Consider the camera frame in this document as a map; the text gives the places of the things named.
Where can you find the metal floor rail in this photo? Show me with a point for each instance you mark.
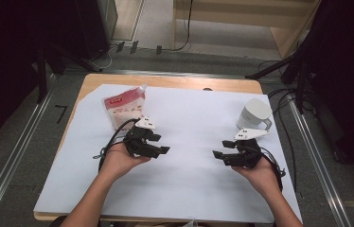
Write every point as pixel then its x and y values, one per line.
pixel 14 157
pixel 320 164

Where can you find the black tape strip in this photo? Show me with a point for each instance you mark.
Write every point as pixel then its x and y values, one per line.
pixel 159 49
pixel 120 46
pixel 134 47

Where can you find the person's right hand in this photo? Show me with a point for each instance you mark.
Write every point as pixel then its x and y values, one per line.
pixel 261 178

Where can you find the person's left hand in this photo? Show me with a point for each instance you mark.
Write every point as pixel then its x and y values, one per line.
pixel 118 160

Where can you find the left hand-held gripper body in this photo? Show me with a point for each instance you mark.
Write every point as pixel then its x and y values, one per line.
pixel 137 138

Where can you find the black stand legs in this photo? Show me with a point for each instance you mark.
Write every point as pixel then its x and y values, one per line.
pixel 299 82
pixel 42 75

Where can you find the light wooden furniture frame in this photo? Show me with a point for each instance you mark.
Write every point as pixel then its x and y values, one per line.
pixel 228 12

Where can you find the red refill pouch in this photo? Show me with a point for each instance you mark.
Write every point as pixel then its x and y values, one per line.
pixel 124 107

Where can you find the dark cabinet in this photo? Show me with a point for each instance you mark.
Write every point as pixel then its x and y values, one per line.
pixel 93 28

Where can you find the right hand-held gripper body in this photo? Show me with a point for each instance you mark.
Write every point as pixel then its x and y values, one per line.
pixel 246 153

